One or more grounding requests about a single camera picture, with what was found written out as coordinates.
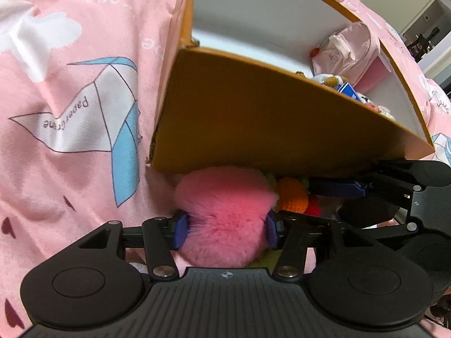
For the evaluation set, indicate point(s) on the red crochet piece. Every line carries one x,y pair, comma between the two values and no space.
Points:
313,207

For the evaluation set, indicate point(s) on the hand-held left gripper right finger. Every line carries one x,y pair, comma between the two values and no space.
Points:
271,230

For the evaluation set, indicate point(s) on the white crocheted bunny doll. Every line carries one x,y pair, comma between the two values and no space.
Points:
382,112

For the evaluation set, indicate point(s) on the blue printed card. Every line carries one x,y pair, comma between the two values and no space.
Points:
348,91

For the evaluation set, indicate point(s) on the red bead charm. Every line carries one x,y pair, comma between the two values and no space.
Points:
316,51

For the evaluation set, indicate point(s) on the pink printed blanket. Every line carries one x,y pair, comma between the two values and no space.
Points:
70,77

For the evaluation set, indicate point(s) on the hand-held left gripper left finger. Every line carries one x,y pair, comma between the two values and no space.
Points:
181,230

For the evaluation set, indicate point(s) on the pink mini backpack pouch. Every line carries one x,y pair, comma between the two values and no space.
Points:
352,49

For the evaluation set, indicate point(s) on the orange cardboard box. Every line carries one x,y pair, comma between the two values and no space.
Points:
264,123

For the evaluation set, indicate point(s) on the pink fluffy plush peach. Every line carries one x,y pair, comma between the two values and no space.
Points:
225,211

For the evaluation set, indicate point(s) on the orange crochet piece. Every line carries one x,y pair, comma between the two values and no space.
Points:
292,195

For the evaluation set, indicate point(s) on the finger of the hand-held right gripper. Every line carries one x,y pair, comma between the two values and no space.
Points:
336,188
373,214

